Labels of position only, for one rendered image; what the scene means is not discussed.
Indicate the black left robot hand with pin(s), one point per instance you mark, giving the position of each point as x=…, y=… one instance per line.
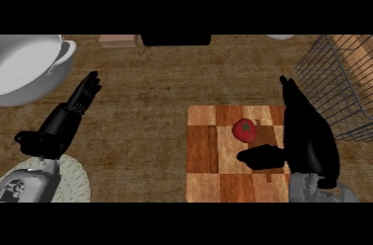
x=57, y=127

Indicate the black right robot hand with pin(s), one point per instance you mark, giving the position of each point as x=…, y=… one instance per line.
x=307, y=137

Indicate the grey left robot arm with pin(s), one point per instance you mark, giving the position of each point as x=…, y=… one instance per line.
x=29, y=185

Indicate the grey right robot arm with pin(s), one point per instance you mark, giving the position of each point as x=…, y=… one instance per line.
x=318, y=189

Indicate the red tomato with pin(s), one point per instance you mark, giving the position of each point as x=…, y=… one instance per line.
x=244, y=130

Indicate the checkered wooden cutting board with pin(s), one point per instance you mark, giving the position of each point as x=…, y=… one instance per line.
x=219, y=156

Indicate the pale woven placemat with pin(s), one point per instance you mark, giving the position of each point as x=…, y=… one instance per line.
x=73, y=181

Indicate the large grey pot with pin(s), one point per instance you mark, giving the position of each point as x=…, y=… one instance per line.
x=29, y=67

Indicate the pinkish brown block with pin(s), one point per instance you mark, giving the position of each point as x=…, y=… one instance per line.
x=117, y=40

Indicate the pale grey round object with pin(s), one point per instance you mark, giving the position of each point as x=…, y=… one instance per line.
x=281, y=36

